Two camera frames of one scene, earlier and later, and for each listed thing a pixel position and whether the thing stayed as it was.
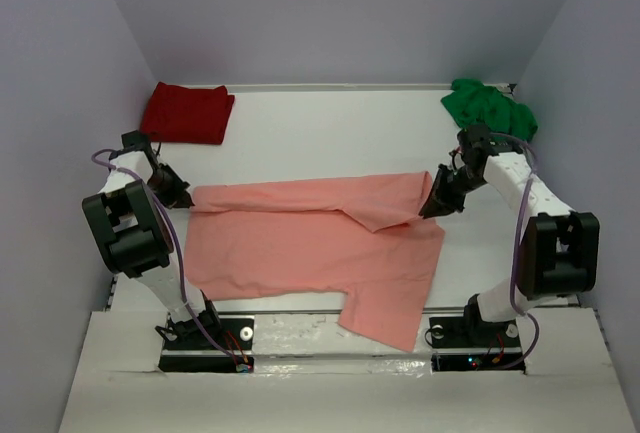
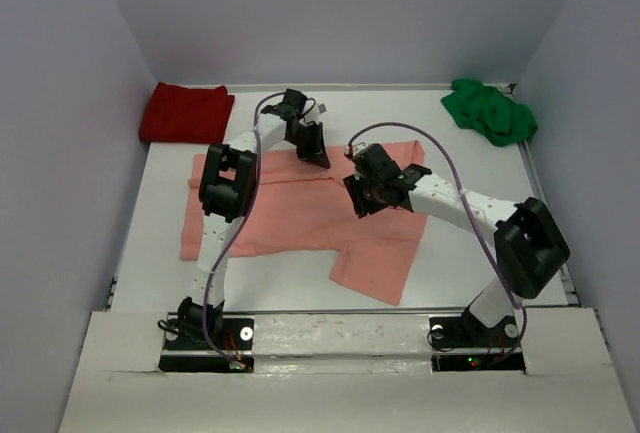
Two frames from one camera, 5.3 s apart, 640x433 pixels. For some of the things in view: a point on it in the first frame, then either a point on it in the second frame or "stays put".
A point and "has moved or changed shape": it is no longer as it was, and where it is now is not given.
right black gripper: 448,186 to 364,193
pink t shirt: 342,238 has moved or changed shape
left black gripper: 170,189 to 308,138
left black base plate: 201,355 stays put
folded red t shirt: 177,114 stays put
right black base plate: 471,343 stays put
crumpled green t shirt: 473,102 stays put
